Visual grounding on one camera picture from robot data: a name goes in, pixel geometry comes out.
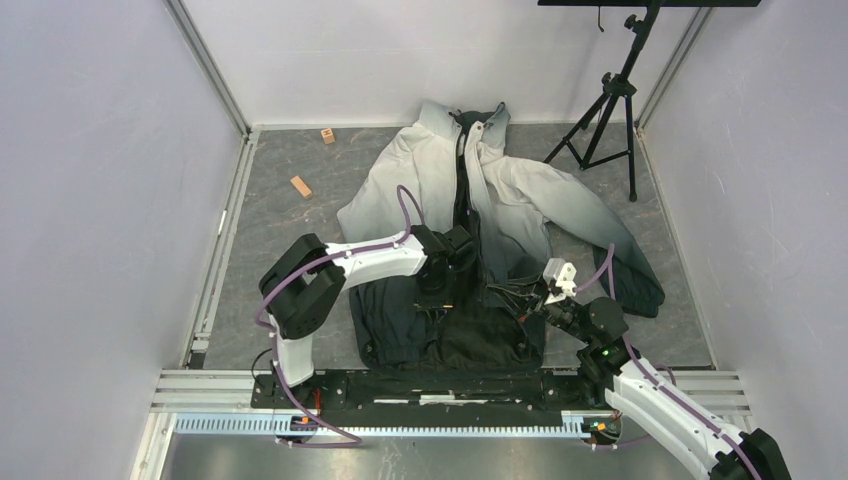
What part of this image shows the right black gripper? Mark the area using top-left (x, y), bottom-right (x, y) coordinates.
top-left (486, 271), bottom-right (593, 344)

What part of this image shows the grey to black gradient jacket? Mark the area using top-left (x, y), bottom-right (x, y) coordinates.
top-left (337, 101), bottom-right (665, 377)

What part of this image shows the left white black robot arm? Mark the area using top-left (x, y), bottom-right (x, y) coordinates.
top-left (256, 225), bottom-right (476, 408)

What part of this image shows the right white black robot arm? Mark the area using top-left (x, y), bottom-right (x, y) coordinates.
top-left (489, 280), bottom-right (791, 479)

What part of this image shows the long wooden block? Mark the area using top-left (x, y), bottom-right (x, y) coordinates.
top-left (290, 176), bottom-right (313, 199)

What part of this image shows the small wooden cube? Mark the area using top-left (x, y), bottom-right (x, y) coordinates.
top-left (320, 128), bottom-right (336, 145)

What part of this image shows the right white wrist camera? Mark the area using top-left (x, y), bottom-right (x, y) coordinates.
top-left (542, 258), bottom-right (577, 305)

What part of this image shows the white toothed cable rail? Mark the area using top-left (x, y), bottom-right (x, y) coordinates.
top-left (173, 414), bottom-right (624, 440)

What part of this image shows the black camera tripod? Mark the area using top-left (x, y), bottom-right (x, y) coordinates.
top-left (537, 0), bottom-right (760, 202)

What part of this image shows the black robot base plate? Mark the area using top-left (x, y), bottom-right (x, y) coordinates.
top-left (291, 369), bottom-right (610, 428)

